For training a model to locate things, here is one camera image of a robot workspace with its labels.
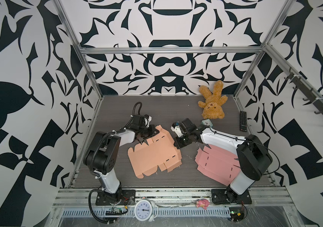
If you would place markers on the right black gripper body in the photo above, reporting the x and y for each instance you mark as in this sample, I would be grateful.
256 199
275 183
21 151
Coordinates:
187 135

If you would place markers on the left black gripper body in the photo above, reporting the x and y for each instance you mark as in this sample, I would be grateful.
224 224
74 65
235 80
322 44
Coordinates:
144 132

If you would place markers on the orange cardboard box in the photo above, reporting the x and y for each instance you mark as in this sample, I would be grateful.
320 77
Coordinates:
156 153

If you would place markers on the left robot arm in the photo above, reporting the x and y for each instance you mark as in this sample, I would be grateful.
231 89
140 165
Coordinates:
102 153

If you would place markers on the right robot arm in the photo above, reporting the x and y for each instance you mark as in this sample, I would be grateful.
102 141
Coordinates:
254 159

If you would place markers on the pink flat cardboard box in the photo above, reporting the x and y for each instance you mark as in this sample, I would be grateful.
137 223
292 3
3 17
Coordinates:
218 164

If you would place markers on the small teal alarm clock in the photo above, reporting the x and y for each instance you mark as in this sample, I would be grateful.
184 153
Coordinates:
207 122

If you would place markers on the brown teddy bear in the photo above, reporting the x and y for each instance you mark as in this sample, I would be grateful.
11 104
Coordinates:
212 107

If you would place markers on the black remote control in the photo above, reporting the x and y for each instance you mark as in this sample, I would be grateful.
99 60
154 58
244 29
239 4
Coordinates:
243 121

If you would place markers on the small pink toy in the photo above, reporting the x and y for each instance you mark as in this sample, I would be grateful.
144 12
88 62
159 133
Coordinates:
202 203

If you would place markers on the white round alarm clock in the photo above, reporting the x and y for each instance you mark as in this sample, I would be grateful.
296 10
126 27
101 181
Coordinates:
146 210

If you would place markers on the left green circuit board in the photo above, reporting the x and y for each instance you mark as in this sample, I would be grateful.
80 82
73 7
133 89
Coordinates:
114 212

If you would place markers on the green circuit board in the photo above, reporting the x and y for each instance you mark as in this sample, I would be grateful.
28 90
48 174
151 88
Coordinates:
236 215
114 212

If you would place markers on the right green circuit board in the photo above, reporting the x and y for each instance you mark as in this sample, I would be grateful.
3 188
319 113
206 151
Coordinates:
236 215

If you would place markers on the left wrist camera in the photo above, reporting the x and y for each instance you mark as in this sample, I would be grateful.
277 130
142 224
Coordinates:
147 120

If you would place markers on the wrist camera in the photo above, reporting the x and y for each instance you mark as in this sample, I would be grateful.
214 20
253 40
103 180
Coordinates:
177 129
147 120

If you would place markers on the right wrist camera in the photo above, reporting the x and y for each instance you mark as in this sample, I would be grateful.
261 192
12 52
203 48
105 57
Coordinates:
177 129

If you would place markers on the black wall hook rail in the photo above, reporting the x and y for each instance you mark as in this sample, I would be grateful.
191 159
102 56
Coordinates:
311 95

